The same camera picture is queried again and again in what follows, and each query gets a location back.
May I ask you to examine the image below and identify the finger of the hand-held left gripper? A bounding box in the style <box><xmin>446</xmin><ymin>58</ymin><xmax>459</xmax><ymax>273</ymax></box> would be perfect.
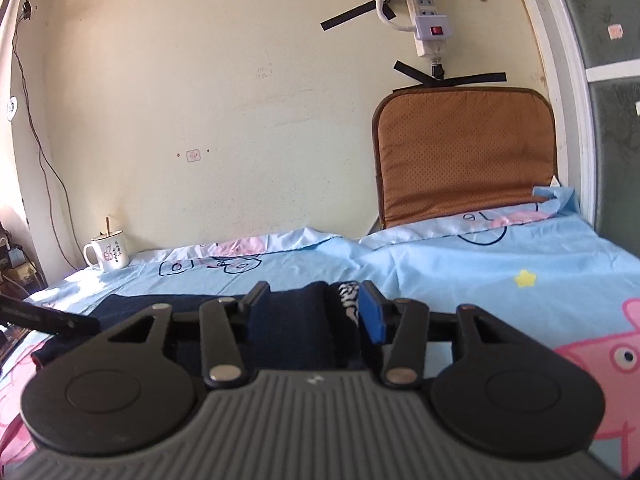
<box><xmin>0</xmin><ymin>292</ymin><xmax>101</xmax><ymax>337</ymax></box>

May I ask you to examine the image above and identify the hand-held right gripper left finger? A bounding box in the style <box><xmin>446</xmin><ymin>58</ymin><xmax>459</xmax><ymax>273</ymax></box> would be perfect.
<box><xmin>106</xmin><ymin>281</ymin><xmax>272</xmax><ymax>387</ymax></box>

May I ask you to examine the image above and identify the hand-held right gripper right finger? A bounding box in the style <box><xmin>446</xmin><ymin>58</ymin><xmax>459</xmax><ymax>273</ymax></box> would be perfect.
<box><xmin>359</xmin><ymin>281</ymin><xmax>512</xmax><ymax>387</ymax></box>

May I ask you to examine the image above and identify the navy red patterned knit sweater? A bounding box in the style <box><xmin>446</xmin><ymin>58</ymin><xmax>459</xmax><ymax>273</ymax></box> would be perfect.
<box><xmin>31</xmin><ymin>281</ymin><xmax>386</xmax><ymax>374</ymax></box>

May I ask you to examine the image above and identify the dim clutter pile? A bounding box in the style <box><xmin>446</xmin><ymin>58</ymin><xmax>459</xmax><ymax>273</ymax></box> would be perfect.
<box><xmin>0</xmin><ymin>204</ymin><xmax>49</xmax><ymax>295</ymax></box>

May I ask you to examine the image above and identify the white enamel mug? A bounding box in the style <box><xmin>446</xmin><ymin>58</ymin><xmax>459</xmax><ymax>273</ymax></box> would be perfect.
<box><xmin>82</xmin><ymin>230</ymin><xmax>131</xmax><ymax>274</ymax></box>

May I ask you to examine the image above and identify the blue cartoon pig bedsheet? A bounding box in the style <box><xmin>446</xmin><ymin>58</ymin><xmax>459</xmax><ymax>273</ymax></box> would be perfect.
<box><xmin>0</xmin><ymin>186</ymin><xmax>640</xmax><ymax>480</ymax></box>

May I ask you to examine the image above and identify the brown seat cushion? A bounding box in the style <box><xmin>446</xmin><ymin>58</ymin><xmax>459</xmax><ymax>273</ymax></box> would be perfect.
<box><xmin>371</xmin><ymin>87</ymin><xmax>559</xmax><ymax>232</ymax></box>

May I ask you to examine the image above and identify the black tape strip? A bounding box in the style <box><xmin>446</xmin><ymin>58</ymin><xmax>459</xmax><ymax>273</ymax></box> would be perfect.
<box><xmin>320</xmin><ymin>1</ymin><xmax>377</xmax><ymax>32</ymax></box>
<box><xmin>393</xmin><ymin>60</ymin><xmax>437</xmax><ymax>87</ymax></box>
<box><xmin>392</xmin><ymin>73</ymin><xmax>507</xmax><ymax>93</ymax></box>

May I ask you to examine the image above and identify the thin wall cable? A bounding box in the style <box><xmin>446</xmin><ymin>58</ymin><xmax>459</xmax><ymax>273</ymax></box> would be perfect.
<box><xmin>10</xmin><ymin>0</ymin><xmax>87</xmax><ymax>272</ymax></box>

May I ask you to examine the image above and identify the white window frame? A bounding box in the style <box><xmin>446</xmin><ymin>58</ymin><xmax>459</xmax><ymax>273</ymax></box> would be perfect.
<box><xmin>502</xmin><ymin>0</ymin><xmax>640</xmax><ymax>241</ymax></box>

